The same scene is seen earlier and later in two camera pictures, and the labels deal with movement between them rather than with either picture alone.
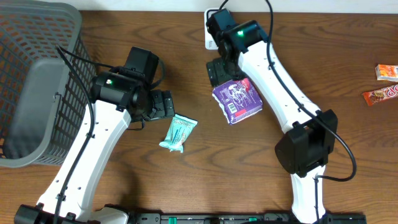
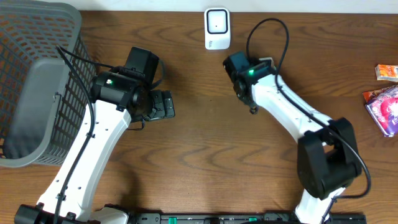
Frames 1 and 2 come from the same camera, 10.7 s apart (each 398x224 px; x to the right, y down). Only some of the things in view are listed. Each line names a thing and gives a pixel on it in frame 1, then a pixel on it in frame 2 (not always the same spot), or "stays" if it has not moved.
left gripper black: [166, 104] stays
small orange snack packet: [387, 72] stays
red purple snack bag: [237, 99] to [384, 110]
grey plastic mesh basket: [43, 96] stays
